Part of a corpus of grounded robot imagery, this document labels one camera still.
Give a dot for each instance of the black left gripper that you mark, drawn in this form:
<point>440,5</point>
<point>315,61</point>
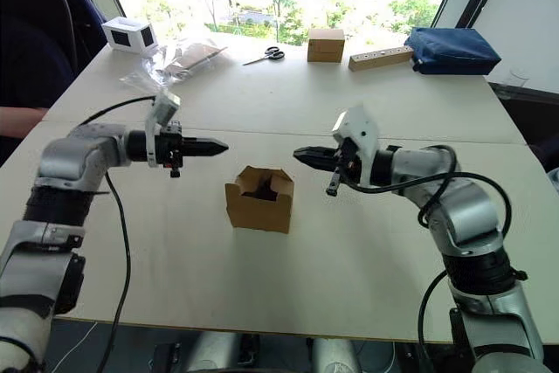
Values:
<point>170,146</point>

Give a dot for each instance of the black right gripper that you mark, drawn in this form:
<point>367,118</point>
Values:
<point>347,163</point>

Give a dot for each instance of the bare person forearm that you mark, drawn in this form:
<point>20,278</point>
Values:
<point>22,122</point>

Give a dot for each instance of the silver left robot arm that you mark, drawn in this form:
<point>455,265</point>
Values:
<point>65,159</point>

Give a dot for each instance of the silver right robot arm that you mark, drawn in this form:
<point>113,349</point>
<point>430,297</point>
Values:
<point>471,211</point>

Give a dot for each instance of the small open cardboard box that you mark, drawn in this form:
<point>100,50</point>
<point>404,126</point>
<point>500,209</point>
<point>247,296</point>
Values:
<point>257,211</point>

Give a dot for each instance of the clear plastic bag with cardboard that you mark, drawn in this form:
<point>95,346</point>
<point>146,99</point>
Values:
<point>188,60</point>

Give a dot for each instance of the closed cardboard box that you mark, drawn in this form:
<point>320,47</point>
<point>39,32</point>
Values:
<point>325,46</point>

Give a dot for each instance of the white box with black windows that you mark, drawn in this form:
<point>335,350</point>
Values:
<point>126,36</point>

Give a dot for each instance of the wooden block with holes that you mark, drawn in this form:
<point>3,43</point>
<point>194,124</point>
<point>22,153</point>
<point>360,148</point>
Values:
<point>380,59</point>

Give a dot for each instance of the dark blue fabric bag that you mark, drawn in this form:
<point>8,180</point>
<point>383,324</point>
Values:
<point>454,52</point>

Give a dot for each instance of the person in dark blue clothing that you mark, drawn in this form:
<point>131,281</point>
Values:
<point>30,50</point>

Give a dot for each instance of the grey rounded shape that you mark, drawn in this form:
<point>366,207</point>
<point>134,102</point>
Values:
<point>336,357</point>

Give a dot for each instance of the clear drinking glass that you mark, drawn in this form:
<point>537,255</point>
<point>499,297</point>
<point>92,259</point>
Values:
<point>519,77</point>

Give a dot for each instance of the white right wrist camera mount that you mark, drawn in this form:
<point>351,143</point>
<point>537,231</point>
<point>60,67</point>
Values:
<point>358,128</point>

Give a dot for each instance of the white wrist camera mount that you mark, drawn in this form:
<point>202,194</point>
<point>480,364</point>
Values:
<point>162,107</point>
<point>358,128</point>

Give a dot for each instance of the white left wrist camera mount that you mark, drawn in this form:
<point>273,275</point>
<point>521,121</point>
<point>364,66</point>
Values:
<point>162,107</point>

